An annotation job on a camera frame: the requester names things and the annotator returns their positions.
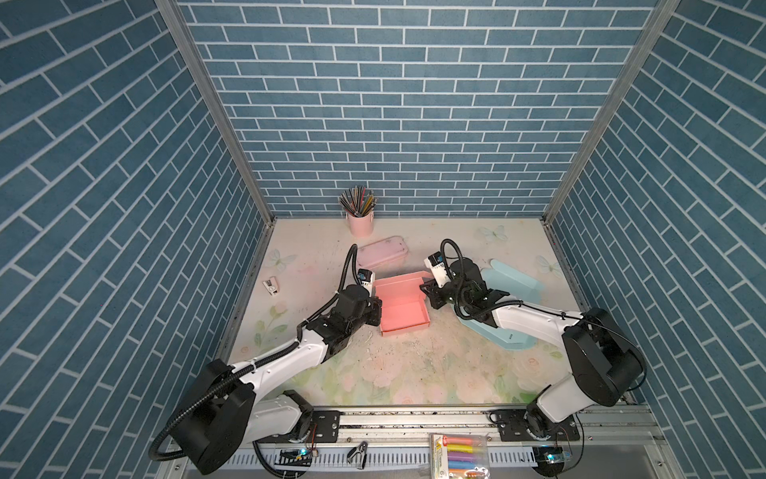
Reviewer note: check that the wrist white camera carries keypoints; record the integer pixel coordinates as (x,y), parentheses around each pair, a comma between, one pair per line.
(366,278)
(436,264)

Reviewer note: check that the light blue flat paper box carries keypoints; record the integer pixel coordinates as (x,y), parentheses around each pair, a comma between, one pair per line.
(518,285)

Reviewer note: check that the right small circuit board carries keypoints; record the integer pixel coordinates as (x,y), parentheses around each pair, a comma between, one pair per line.
(549,461)

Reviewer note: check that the bundle of coloured pencils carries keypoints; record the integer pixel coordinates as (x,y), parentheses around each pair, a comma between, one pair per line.
(358,201)

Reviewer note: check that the aluminium front rail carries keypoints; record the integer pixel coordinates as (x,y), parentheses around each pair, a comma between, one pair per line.
(409,426)

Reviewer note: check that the small white pencil sharpener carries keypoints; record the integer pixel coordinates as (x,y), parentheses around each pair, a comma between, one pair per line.
(271,285)

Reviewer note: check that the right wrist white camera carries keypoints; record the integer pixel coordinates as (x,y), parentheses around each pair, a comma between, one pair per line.
(436,264)

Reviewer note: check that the small circuit board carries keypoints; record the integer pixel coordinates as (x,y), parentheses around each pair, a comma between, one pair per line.
(549,461)
(298,457)

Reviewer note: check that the pink pencil case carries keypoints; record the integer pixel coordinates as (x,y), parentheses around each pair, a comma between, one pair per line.
(381,252)

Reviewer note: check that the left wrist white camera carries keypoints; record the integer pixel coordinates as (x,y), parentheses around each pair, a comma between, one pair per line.
(366,278)

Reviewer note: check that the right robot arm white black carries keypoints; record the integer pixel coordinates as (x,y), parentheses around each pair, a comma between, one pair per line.
(603,363)

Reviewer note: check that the left small circuit board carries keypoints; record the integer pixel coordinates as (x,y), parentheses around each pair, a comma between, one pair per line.
(298,457)

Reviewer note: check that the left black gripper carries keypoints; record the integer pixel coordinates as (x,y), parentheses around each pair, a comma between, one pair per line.
(375,307)

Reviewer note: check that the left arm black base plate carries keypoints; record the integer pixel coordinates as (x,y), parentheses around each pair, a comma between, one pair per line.
(321,427)

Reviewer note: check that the pink pencil cup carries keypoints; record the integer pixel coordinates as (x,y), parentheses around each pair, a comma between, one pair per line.
(360,227)

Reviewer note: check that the black metal clip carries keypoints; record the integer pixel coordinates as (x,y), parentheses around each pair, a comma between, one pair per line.
(357,456)

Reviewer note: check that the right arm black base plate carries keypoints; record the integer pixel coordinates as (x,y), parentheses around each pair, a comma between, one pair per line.
(521,424)

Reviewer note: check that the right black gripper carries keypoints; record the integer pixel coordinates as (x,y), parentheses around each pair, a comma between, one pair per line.
(433,294)

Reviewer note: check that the pack of coloured markers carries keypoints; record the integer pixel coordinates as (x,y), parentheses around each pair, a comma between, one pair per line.
(459,456)

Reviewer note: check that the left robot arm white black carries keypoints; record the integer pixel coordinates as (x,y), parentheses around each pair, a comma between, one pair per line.
(229,404)

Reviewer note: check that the pink paper box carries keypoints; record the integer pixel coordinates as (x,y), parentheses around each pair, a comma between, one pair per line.
(403,303)

